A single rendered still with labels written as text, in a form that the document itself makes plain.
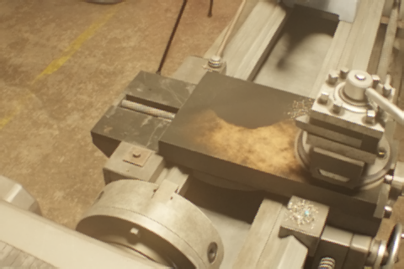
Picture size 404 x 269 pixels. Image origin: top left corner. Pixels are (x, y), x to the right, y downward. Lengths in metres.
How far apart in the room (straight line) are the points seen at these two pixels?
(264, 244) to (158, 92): 0.58
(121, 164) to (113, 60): 1.94
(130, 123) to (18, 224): 0.86
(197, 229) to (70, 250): 0.28
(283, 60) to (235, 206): 0.72
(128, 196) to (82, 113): 2.10
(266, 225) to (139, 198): 0.52
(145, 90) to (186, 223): 0.82
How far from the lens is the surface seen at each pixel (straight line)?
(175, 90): 1.65
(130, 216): 0.88
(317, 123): 1.24
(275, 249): 1.32
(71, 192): 2.59
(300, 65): 2.06
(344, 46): 2.01
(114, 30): 3.63
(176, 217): 0.89
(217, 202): 1.55
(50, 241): 0.71
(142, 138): 1.50
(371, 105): 1.24
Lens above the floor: 1.89
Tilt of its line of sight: 43 degrees down
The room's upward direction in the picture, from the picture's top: 2 degrees clockwise
